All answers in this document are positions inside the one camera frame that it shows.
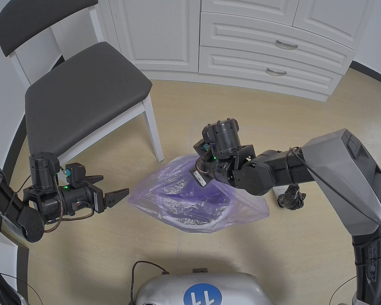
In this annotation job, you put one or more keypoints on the purple plastic bag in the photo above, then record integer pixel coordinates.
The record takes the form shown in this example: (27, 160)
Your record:
(165, 199)

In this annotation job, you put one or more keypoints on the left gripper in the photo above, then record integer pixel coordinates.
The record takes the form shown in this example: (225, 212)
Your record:
(79, 199)

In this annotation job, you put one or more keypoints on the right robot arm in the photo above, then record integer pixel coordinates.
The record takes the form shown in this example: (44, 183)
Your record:
(336, 170)

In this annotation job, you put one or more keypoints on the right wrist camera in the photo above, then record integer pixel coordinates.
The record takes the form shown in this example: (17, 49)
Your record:
(200, 147)

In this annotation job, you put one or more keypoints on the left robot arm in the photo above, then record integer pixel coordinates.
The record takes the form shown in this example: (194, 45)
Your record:
(41, 170)

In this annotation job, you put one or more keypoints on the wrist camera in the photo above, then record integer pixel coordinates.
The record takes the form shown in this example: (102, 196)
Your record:
(200, 147)
(76, 173)

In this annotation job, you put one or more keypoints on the white chair grey cushions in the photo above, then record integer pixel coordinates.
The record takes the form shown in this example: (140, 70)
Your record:
(82, 91)

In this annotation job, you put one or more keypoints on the white wardrobe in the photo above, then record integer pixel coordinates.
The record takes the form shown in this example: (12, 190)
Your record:
(241, 27)

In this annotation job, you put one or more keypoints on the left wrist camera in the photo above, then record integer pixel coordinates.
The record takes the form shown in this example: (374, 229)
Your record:
(76, 173)

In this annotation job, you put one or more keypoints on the black plastic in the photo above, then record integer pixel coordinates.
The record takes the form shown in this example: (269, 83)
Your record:
(292, 199)

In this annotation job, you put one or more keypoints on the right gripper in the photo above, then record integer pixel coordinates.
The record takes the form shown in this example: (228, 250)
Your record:
(224, 170)

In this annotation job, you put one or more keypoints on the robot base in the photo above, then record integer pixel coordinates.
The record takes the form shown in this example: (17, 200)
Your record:
(165, 291)

